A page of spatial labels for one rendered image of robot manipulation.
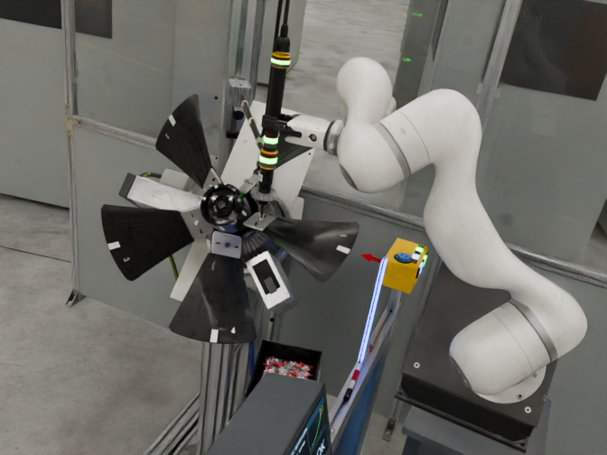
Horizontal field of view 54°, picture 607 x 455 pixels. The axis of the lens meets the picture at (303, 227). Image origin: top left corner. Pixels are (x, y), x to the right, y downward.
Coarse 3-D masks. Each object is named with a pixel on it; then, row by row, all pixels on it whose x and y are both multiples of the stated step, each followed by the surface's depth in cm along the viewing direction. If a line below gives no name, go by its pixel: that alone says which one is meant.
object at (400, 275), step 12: (396, 240) 185; (396, 252) 178; (408, 252) 179; (396, 264) 173; (408, 264) 173; (420, 264) 177; (384, 276) 176; (396, 276) 174; (408, 276) 173; (396, 288) 176; (408, 288) 174
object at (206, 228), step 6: (186, 210) 161; (192, 210) 161; (198, 210) 161; (186, 216) 162; (198, 216) 162; (186, 222) 163; (192, 222) 163; (204, 222) 163; (192, 228) 164; (198, 228) 164; (204, 228) 164; (210, 228) 164; (192, 234) 165; (198, 234) 165; (204, 234) 165
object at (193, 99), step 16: (192, 96) 167; (176, 112) 171; (192, 112) 167; (176, 128) 171; (192, 128) 166; (160, 144) 177; (176, 144) 172; (192, 144) 167; (176, 160) 174; (192, 160) 168; (208, 160) 163; (192, 176) 170
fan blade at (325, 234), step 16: (272, 224) 157; (288, 224) 158; (304, 224) 159; (320, 224) 159; (336, 224) 159; (352, 224) 158; (288, 240) 152; (304, 240) 152; (320, 240) 153; (336, 240) 153; (352, 240) 153; (304, 256) 148; (320, 256) 149; (336, 256) 149; (320, 272) 146
